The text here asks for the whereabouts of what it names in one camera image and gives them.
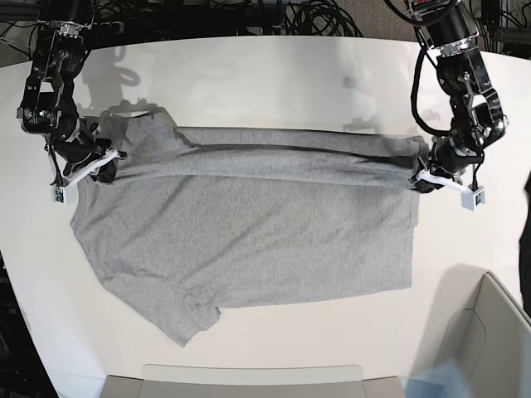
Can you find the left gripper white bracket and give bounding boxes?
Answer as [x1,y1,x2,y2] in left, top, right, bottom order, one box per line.
[408,140,486,196]

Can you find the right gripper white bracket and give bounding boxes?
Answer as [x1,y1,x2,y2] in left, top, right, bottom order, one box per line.
[51,138,127,185]

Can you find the grey T-shirt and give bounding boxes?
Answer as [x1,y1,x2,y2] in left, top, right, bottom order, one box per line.
[71,109,427,345]

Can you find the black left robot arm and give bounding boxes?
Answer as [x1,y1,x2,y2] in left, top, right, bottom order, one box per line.
[405,1,507,193]

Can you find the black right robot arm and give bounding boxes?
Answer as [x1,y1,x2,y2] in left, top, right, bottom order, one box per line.
[17,32,434,201]

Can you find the dark object right edge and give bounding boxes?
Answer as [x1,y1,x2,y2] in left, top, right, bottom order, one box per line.
[519,177,531,316]

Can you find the grey bin right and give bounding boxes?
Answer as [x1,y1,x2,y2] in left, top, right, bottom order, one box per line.
[446,273,530,397]

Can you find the grey bin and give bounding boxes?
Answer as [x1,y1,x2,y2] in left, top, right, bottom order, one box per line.
[446,273,530,397]
[100,364,406,397]

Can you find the blue cloth corner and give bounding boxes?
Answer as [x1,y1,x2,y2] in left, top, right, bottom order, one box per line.
[402,360,470,398]

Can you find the grey bin front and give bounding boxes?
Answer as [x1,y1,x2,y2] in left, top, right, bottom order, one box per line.
[100,364,406,397]

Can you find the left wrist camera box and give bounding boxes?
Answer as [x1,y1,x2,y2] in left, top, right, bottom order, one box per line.
[461,187,485,211]

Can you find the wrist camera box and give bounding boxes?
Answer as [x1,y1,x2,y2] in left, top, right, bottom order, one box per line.
[461,187,485,211]
[51,185,78,206]

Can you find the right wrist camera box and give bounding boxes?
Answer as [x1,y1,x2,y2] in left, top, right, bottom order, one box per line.
[51,185,78,206]

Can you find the tangled black floor cables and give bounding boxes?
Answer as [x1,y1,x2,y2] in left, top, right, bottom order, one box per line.
[0,0,531,55]

